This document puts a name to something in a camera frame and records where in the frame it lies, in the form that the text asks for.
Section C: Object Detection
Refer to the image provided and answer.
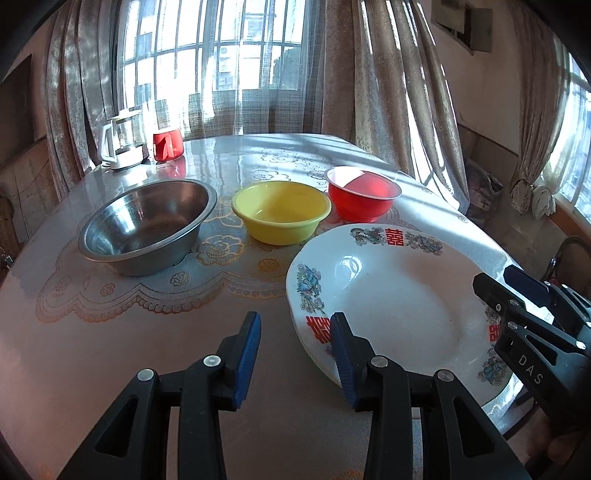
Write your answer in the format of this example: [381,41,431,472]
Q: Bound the beige patterned curtain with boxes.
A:
[323,0,472,214]
[41,0,122,188]

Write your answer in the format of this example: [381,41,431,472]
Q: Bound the side window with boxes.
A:
[540,37,591,217]

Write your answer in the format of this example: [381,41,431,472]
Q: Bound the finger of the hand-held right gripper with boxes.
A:
[473,272,591,409]
[503,266,591,330]

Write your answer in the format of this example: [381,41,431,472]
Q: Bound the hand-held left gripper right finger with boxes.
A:
[329,312,532,480]

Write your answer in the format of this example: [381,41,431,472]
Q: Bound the yellow plastic bowl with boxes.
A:
[232,181,332,245]

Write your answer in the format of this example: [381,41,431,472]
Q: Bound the wall-mounted black television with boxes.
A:
[0,55,34,162]

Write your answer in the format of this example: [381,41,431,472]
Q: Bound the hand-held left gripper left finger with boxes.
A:
[58,311,262,480]

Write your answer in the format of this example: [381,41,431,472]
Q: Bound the red cup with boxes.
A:
[153,130,184,162]

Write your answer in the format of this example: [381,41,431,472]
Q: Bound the large white red-print plate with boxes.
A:
[285,223,529,407]

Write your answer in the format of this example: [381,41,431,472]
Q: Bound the grey wall electrical box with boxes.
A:
[434,0,493,54]

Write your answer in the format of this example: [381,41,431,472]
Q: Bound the stainless steel bowl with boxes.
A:
[78,180,218,277]

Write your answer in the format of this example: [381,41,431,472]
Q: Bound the person's right hand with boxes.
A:
[526,408,591,468]

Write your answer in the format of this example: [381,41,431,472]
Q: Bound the patterned bag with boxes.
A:
[465,157,505,228]

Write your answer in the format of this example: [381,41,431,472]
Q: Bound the red plastic bowl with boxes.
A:
[324,166,402,223]

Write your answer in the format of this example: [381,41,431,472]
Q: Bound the barred window with sheer curtain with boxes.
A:
[115,0,326,139]

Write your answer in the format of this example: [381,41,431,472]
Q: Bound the tied beige curtain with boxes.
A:
[507,0,574,219]

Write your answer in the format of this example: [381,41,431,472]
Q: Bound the lace patterned tablecloth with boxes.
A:
[36,135,467,324]

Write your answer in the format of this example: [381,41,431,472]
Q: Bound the white glass electric kettle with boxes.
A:
[96,108,148,172]

